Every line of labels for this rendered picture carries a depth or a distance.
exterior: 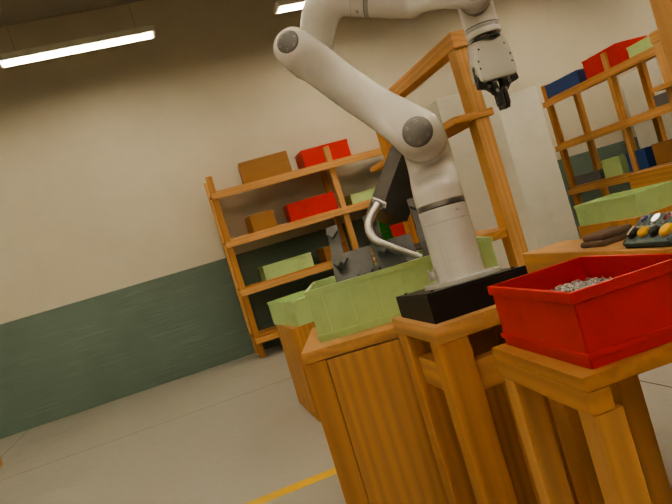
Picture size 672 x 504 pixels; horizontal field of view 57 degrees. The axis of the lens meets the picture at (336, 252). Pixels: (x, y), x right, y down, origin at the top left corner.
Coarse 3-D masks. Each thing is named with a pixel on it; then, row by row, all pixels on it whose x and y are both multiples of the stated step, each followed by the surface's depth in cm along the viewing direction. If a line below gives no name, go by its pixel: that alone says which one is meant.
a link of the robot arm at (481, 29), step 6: (480, 24) 148; (486, 24) 148; (492, 24) 148; (498, 24) 149; (468, 30) 150; (474, 30) 149; (480, 30) 148; (486, 30) 148; (492, 30) 148; (498, 30) 150; (468, 36) 151; (474, 36) 149; (480, 36) 149; (468, 42) 152
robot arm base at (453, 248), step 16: (448, 208) 148; (464, 208) 150; (432, 224) 150; (448, 224) 148; (464, 224) 149; (432, 240) 151; (448, 240) 148; (464, 240) 148; (432, 256) 152; (448, 256) 148; (464, 256) 148; (480, 256) 151; (432, 272) 153; (448, 272) 149; (464, 272) 148; (480, 272) 146; (432, 288) 149
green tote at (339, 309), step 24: (480, 240) 196; (408, 264) 196; (312, 288) 219; (336, 288) 197; (360, 288) 197; (384, 288) 197; (408, 288) 197; (312, 312) 198; (336, 312) 198; (360, 312) 198; (384, 312) 197; (336, 336) 198
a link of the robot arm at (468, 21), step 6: (492, 0) 149; (492, 6) 148; (462, 12) 149; (480, 12) 147; (486, 12) 147; (492, 12) 148; (462, 18) 151; (468, 18) 149; (474, 18) 148; (480, 18) 148; (486, 18) 148; (492, 18) 148; (462, 24) 152; (468, 24) 149; (474, 24) 148
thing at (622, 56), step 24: (624, 48) 672; (648, 48) 631; (576, 72) 743; (600, 72) 704; (648, 72) 699; (552, 96) 791; (576, 96) 810; (648, 96) 700; (552, 120) 802; (624, 120) 687; (576, 144) 765; (600, 168) 813; (624, 168) 717; (648, 168) 674; (576, 192) 792
